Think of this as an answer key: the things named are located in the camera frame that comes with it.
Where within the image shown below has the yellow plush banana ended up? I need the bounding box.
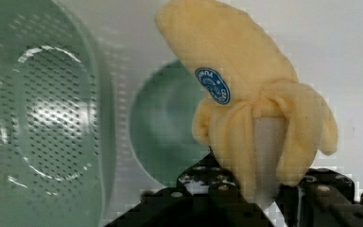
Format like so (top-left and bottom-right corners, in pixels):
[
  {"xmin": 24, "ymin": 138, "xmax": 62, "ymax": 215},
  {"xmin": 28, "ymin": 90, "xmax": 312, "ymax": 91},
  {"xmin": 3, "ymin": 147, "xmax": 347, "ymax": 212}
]
[{"xmin": 155, "ymin": 0, "xmax": 338, "ymax": 202}]

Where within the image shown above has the green mug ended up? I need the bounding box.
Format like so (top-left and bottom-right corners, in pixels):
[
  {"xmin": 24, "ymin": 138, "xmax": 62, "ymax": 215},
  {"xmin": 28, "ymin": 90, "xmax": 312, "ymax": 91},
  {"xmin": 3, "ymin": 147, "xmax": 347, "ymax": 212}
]
[{"xmin": 129, "ymin": 61, "xmax": 209, "ymax": 186}]

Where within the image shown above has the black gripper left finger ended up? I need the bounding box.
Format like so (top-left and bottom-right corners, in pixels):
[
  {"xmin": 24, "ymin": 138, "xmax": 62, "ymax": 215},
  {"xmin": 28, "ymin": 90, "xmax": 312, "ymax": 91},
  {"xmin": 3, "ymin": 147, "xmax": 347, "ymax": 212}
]
[{"xmin": 104, "ymin": 153, "xmax": 274, "ymax": 227}]

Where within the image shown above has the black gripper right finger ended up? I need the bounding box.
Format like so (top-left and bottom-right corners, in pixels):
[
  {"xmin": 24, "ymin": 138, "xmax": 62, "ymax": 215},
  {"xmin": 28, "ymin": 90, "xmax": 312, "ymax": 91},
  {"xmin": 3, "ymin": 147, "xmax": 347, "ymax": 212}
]
[{"xmin": 276, "ymin": 168, "xmax": 363, "ymax": 227}]

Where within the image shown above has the green perforated colander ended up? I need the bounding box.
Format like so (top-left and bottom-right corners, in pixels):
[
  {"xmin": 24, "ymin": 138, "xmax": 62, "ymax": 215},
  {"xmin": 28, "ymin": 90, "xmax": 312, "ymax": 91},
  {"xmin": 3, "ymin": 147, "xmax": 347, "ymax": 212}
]
[{"xmin": 0, "ymin": 0, "xmax": 114, "ymax": 227}]

